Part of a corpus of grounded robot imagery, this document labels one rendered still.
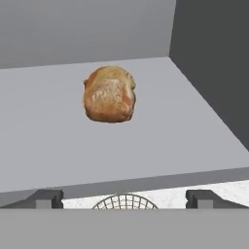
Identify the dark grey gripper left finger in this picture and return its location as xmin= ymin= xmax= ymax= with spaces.
xmin=0 ymin=189 xmax=64 ymax=209

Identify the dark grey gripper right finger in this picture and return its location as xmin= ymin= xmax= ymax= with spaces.
xmin=185 ymin=189 xmax=249 ymax=209

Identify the golden brown bread loaf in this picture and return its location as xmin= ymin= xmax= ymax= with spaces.
xmin=82 ymin=65 xmax=137 ymax=124

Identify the grey open cabinet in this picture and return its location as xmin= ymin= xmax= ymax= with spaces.
xmin=0 ymin=0 xmax=249 ymax=207

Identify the grey wire basket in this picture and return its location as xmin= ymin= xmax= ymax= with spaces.
xmin=91 ymin=193 xmax=160 ymax=210

